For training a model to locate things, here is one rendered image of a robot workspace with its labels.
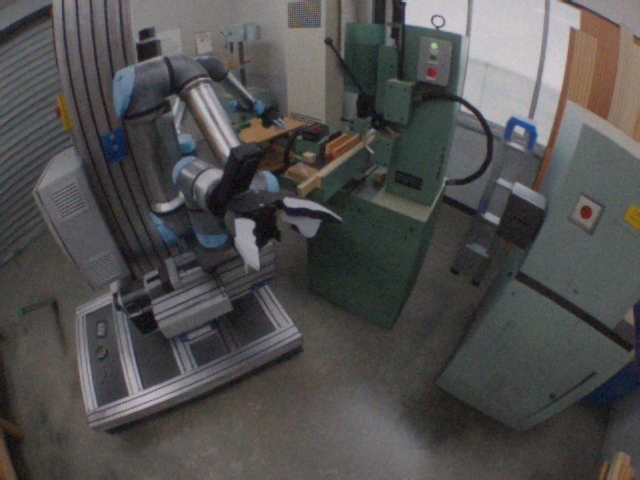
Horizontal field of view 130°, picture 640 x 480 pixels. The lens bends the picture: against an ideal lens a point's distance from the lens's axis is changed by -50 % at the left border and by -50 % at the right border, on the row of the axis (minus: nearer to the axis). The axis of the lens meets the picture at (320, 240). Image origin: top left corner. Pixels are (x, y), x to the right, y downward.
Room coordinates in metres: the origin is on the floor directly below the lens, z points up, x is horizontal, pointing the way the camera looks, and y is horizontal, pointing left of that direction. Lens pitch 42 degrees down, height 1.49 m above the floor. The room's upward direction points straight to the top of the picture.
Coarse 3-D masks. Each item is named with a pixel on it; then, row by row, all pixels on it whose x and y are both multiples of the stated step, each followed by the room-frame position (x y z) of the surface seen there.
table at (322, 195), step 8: (296, 160) 1.26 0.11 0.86; (320, 160) 1.16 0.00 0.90; (360, 160) 1.18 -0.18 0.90; (320, 168) 1.09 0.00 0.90; (352, 168) 1.11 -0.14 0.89; (360, 168) 1.18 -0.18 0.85; (280, 176) 1.04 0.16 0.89; (344, 176) 1.05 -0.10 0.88; (352, 176) 1.12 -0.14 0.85; (288, 184) 1.01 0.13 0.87; (296, 184) 0.99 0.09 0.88; (336, 184) 1.00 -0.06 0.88; (344, 184) 1.06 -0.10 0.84; (296, 192) 0.99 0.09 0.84; (312, 192) 0.95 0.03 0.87; (320, 192) 0.93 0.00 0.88; (328, 192) 0.95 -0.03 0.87; (320, 200) 0.93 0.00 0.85
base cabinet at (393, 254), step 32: (320, 224) 1.13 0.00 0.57; (352, 224) 1.03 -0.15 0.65; (320, 256) 1.13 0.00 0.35; (352, 256) 1.03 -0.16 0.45; (384, 256) 0.94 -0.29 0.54; (416, 256) 0.88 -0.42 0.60; (320, 288) 1.13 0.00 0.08; (352, 288) 1.01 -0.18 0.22; (384, 288) 0.92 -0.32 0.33; (384, 320) 0.89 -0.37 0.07
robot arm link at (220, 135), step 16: (176, 64) 0.68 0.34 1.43; (192, 64) 0.71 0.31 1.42; (176, 80) 0.67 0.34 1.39; (192, 80) 0.68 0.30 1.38; (208, 80) 0.71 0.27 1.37; (192, 96) 0.67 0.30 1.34; (208, 96) 0.67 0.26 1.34; (192, 112) 0.66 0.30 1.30; (208, 112) 0.64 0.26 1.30; (224, 112) 0.67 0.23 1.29; (208, 128) 0.62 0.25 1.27; (224, 128) 0.63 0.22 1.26; (208, 144) 0.62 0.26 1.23; (224, 144) 0.60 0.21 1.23; (240, 144) 0.62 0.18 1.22; (224, 160) 0.58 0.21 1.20; (256, 176) 0.57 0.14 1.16; (272, 176) 0.59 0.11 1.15
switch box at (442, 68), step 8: (424, 40) 0.97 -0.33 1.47; (432, 40) 0.96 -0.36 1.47; (440, 40) 0.94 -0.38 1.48; (424, 48) 0.97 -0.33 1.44; (432, 48) 0.96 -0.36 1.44; (440, 48) 0.94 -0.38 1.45; (448, 48) 0.93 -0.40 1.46; (424, 56) 0.97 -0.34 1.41; (440, 56) 0.94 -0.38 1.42; (448, 56) 0.93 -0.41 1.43; (424, 64) 0.97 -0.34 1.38; (432, 64) 0.95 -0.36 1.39; (440, 64) 0.94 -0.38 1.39; (448, 64) 0.94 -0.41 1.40; (424, 72) 0.97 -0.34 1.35; (440, 72) 0.94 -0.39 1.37; (448, 72) 0.96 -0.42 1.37; (424, 80) 0.97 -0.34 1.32; (432, 80) 0.95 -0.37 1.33; (440, 80) 0.93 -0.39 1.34
